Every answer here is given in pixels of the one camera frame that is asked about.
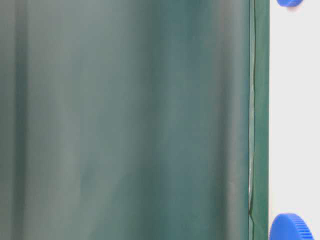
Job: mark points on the large blue gear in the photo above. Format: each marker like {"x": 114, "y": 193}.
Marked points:
{"x": 289, "y": 226}

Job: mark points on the small blue gear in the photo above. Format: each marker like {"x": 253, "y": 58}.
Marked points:
{"x": 289, "y": 3}

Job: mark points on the green cloth backdrop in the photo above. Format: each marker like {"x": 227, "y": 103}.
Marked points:
{"x": 134, "y": 119}

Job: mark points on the white board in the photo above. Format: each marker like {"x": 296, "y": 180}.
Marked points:
{"x": 294, "y": 112}

